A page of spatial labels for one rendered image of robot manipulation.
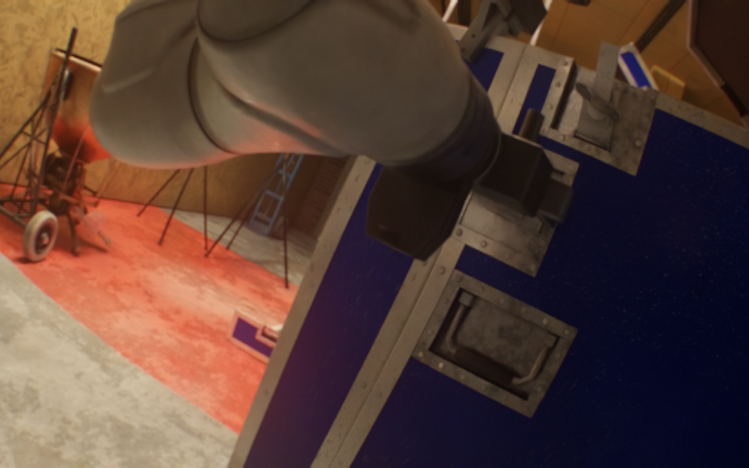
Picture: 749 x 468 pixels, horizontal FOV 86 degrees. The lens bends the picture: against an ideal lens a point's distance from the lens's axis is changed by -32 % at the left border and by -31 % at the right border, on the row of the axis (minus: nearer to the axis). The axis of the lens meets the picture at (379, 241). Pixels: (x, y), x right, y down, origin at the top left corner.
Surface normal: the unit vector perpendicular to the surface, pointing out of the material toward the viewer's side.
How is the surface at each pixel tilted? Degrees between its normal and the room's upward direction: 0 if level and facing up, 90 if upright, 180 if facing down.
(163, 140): 142
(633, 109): 90
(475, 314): 90
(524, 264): 90
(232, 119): 154
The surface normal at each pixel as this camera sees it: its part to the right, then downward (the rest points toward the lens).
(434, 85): 0.74, 0.48
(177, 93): -0.40, 0.36
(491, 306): -0.47, -0.18
